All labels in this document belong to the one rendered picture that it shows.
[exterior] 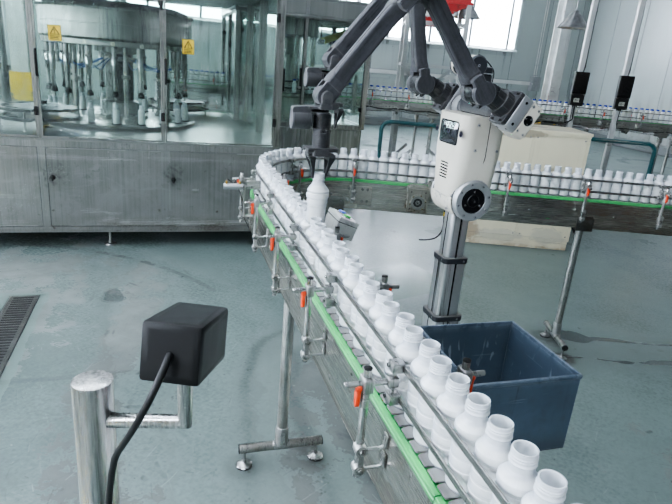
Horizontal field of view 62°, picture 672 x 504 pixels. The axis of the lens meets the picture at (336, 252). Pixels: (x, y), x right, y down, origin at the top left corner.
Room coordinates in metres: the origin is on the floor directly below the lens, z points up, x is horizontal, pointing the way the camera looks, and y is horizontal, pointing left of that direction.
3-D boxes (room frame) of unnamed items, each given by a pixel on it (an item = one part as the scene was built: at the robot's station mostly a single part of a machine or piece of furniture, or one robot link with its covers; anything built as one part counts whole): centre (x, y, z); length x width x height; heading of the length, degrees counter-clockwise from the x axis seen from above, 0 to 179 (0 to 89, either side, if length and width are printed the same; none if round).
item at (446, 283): (2.18, -0.47, 0.74); 0.11 x 0.11 x 0.40; 18
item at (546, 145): (5.83, -1.80, 0.59); 1.10 x 0.62 x 1.18; 90
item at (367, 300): (1.21, -0.09, 1.08); 0.06 x 0.06 x 0.17
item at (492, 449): (0.70, -0.26, 1.08); 0.06 x 0.06 x 0.17
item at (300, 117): (1.76, 0.11, 1.50); 0.12 x 0.09 x 0.12; 107
